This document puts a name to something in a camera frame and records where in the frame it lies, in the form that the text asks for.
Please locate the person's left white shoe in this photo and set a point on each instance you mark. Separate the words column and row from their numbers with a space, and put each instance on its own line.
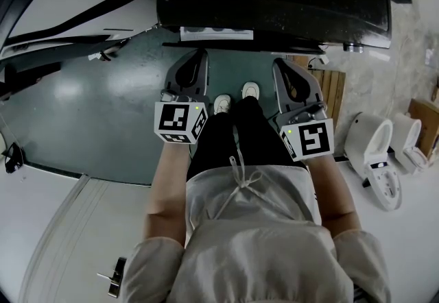
column 222, row 104

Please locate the wooden slatted board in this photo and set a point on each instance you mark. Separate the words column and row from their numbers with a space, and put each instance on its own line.
column 331, row 99

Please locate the person's right white shoe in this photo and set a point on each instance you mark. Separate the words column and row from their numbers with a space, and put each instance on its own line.
column 250, row 90

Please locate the white power strip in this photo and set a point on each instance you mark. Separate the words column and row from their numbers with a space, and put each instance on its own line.
column 322, row 60

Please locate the person's white shirt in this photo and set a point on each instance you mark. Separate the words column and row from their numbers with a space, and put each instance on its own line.
column 257, row 243

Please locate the white toilet with open lid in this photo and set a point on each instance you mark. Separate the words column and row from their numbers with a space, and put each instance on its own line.
column 411, row 137
column 370, row 144

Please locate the person's left forearm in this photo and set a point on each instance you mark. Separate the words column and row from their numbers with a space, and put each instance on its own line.
column 168, row 192

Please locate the person's right forearm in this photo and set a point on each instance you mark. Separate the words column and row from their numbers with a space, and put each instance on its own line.
column 334, row 192

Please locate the person's white shoe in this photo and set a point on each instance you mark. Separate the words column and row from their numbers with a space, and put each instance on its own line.
column 250, row 90
column 222, row 104

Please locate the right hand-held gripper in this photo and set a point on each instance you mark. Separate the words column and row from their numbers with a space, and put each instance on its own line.
column 315, row 138

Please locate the brown cardboard box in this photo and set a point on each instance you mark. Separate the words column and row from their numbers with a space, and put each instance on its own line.
column 427, row 123

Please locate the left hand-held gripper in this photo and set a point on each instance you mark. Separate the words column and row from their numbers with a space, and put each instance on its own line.
column 175, row 120

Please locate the white paper sheet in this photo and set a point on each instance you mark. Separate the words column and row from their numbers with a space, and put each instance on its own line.
column 430, row 56

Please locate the person's black trousers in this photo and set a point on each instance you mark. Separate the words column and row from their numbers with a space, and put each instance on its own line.
column 247, row 137

